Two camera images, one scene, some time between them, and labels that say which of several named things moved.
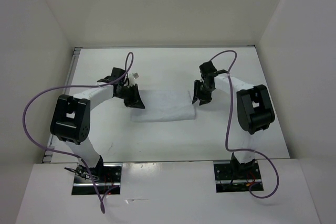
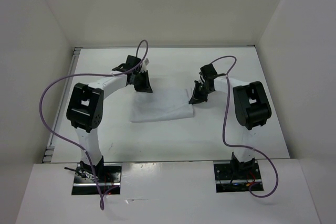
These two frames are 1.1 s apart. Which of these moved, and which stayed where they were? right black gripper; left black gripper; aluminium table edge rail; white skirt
Moved: left black gripper
Stayed: right black gripper; white skirt; aluminium table edge rail
